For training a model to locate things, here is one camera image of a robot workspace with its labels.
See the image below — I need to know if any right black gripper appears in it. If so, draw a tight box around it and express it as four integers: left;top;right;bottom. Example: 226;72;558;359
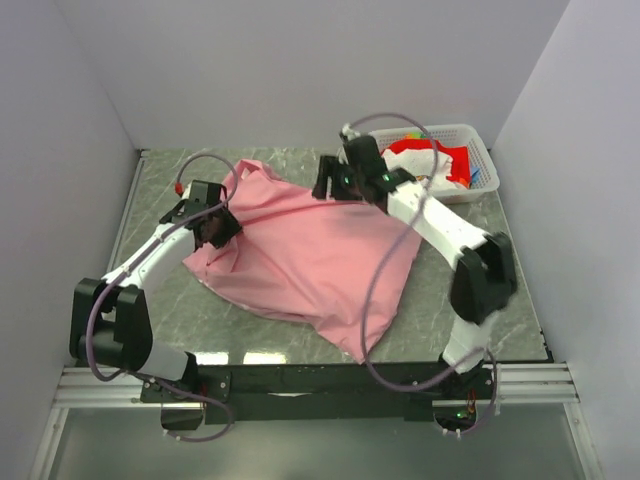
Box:
310;156;365;205

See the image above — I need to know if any pink pillowcase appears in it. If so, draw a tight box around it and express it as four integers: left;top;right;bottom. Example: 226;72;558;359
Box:
184;159;422;362

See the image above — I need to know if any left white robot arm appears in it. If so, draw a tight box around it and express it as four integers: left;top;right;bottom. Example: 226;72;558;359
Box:
69;180;242;402

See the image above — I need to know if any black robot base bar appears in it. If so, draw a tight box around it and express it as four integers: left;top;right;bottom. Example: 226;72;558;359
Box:
140;360;497;431

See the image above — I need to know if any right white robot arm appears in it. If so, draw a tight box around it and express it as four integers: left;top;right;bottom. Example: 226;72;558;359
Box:
312;132;518;399

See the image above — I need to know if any red and white cloth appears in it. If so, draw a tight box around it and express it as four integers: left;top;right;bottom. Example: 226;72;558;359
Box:
381;137;472;191

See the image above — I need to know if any white plastic basket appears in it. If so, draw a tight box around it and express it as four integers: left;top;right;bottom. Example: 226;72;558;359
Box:
371;124;500;204

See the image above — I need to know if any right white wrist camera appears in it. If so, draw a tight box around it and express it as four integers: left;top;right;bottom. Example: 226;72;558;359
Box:
339;123;361;145

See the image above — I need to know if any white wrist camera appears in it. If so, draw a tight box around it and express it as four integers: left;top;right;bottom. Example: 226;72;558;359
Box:
174;181;195;200
339;123;361;145

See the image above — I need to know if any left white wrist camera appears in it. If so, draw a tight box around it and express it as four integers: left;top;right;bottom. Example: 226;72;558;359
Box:
174;181;195;200

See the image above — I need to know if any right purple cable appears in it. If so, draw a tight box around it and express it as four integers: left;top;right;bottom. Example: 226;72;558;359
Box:
342;112;500;435

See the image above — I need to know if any purple cable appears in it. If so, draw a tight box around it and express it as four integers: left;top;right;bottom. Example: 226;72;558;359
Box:
342;112;500;435
85;152;236;444

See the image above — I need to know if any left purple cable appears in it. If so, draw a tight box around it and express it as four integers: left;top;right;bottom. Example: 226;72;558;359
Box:
85;152;236;444

